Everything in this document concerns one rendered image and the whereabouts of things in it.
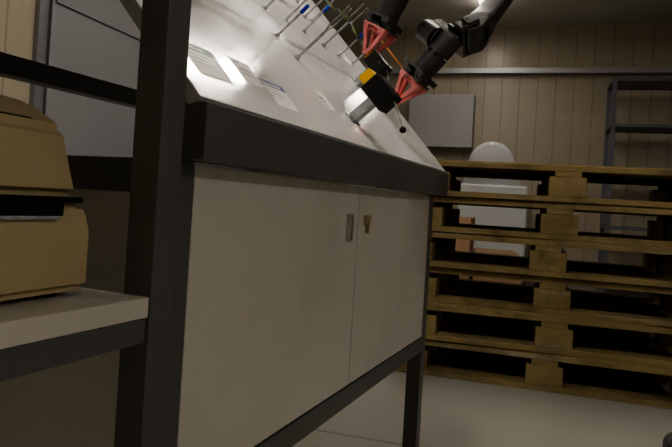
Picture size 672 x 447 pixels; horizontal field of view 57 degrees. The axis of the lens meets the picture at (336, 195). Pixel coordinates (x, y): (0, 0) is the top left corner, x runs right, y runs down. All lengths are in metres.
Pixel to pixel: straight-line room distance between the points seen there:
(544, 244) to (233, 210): 2.18
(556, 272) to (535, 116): 4.88
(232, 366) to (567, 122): 6.95
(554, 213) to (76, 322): 2.49
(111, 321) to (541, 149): 7.14
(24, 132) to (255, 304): 0.43
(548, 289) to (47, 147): 2.52
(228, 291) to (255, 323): 0.09
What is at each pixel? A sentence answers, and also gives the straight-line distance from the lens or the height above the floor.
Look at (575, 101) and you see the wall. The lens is 7.68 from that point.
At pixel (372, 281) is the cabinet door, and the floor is 0.60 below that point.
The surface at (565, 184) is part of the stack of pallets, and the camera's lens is 2.87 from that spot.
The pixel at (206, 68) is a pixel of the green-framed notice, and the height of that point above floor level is 0.92.
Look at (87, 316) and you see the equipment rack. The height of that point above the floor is 0.65.
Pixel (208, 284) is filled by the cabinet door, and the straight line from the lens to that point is 0.79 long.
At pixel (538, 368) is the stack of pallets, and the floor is 0.10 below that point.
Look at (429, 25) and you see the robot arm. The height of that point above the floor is 1.21.
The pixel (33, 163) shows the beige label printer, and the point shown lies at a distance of 0.61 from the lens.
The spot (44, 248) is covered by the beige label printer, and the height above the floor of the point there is 0.71.
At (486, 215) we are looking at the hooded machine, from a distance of 6.64.
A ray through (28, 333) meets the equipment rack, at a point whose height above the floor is 0.65.
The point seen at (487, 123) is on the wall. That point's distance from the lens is 7.63.
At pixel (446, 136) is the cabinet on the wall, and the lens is 7.36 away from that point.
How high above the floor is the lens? 0.76
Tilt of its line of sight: 1 degrees up
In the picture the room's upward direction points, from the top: 3 degrees clockwise
